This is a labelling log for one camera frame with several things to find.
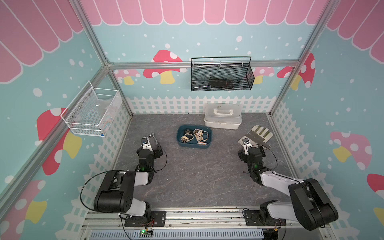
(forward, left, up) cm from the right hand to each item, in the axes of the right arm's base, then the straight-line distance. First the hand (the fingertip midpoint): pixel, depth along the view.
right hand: (251, 146), depth 91 cm
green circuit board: (-42, +60, -11) cm, 74 cm away
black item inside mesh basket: (+28, +19, +27) cm, 43 cm away
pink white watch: (+13, +32, -4) cm, 35 cm away
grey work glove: (+14, -11, -9) cm, 20 cm away
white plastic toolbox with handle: (+24, +15, +3) cm, 28 cm away
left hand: (+2, +61, 0) cm, 61 cm away
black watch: (+17, +39, -5) cm, 43 cm away
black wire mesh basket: (+34, +22, +27) cm, 48 cm away
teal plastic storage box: (+17, +45, -5) cm, 48 cm away
